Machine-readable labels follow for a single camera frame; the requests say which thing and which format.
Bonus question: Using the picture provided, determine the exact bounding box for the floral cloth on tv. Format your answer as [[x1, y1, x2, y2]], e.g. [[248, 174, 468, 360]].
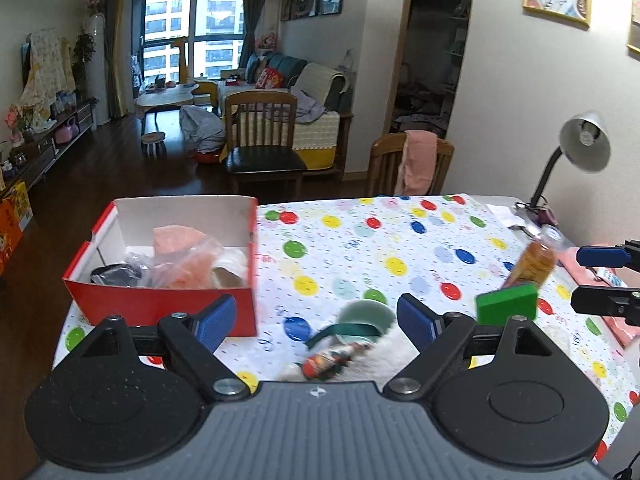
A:
[[20, 28, 76, 120]]

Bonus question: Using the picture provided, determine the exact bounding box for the window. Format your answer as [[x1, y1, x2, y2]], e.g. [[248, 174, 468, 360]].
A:
[[131, 0, 245, 86]]

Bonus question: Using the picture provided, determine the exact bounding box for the christmas print bag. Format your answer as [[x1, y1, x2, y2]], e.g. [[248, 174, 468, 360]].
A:
[[299, 323, 382, 380]]

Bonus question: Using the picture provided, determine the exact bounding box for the silver desk lamp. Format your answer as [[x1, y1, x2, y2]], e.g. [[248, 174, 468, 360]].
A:
[[518, 110, 612, 226]]

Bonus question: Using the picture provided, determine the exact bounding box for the amber liquid bottle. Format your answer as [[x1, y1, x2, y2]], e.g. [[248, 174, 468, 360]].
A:
[[502, 226, 564, 289]]

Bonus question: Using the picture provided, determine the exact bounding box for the yellow gift box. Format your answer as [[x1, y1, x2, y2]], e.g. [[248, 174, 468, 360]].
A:
[[6, 180, 34, 232]]

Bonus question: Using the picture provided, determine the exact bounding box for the green sponge block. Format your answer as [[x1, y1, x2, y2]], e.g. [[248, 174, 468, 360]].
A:
[[475, 283, 538, 326]]

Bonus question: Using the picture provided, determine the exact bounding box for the red white cardboard box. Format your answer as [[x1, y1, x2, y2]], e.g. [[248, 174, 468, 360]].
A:
[[63, 195, 257, 337]]

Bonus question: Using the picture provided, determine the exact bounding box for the bubble wrap sheet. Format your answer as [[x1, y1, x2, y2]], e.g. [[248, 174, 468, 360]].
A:
[[125, 235, 248, 290]]

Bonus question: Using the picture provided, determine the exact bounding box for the black fabric item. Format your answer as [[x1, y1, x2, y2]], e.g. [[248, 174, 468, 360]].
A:
[[90, 262, 145, 288]]

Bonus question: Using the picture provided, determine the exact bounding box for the wooden chair near table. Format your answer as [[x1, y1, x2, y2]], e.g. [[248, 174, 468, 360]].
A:
[[366, 130, 454, 196]]

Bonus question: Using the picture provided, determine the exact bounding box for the sofa with covers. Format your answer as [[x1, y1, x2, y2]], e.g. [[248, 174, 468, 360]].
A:
[[217, 51, 352, 178]]

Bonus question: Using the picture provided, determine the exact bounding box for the round coffee table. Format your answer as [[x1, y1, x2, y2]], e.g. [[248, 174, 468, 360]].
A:
[[134, 82, 200, 133]]

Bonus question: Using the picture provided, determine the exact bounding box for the pink towel on chair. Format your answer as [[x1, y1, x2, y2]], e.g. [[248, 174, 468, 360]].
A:
[[395, 130, 438, 196]]

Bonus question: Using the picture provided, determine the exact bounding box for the green ceramic bowl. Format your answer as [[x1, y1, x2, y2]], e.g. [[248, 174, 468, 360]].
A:
[[337, 299, 396, 334]]

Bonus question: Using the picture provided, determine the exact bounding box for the low tv cabinet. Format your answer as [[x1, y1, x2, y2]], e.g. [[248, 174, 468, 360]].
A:
[[1, 98, 98, 198]]

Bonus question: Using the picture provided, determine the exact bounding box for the pink kettle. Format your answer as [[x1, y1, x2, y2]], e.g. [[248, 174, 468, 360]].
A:
[[54, 116, 79, 145]]

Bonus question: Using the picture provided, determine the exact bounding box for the small round stool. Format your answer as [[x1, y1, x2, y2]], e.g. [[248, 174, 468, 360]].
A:
[[141, 131, 167, 159]]

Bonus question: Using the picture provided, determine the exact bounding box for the orange gift box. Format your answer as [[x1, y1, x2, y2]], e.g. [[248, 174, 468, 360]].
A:
[[0, 200, 22, 274]]

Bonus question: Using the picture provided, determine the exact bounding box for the wooden chair black seat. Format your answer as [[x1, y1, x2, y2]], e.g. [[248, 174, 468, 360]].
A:
[[224, 89, 307, 198]]

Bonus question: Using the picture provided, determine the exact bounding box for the grey bag on floor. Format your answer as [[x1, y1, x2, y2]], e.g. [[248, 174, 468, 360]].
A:
[[179, 105, 226, 154]]

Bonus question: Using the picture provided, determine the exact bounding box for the girls picture gold frame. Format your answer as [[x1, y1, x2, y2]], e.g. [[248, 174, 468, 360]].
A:
[[627, 0, 640, 53]]

